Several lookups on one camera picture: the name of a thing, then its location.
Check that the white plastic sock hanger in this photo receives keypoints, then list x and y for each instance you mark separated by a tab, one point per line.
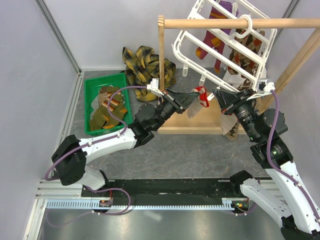
227	35

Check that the brown white striped sock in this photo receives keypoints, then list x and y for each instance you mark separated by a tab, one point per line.
246	84

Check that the red white snowman sock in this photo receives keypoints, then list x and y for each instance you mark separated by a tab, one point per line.
227	122

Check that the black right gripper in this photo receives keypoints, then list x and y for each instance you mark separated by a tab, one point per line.
226	100

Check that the olive brown patterned sock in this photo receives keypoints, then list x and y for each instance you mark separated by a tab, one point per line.
101	118

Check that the beige brown argyle sock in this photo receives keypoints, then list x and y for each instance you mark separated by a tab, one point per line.
232	134

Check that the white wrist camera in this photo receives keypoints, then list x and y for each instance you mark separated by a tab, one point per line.
154	87
262	87

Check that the yellow plaid cloth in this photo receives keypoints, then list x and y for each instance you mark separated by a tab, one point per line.
144	65

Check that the wooden hanger stand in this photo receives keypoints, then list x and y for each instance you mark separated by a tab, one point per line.
207	121

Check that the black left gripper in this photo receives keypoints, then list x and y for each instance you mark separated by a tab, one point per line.
187	99

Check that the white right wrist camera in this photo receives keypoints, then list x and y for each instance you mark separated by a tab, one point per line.
262	87

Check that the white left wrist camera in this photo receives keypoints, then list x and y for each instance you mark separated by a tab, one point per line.
154	87

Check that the white slotted cable duct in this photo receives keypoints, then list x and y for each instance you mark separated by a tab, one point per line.
97	204

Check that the beige red snowman sock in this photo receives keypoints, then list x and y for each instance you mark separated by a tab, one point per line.
199	103

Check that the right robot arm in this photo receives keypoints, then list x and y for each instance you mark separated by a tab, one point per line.
297	216

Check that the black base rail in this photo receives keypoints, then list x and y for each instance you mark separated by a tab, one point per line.
177	190

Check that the maroon orange sock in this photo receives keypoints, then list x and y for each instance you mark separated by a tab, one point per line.
214	43

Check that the green plastic bin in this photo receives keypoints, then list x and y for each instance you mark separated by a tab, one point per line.
91	91

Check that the aluminium corner profile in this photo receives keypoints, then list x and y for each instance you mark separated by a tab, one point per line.
44	9

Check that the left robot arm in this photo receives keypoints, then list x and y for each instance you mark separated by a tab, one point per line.
71	158

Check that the purple striped sock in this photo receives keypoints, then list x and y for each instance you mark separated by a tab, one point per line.
222	9

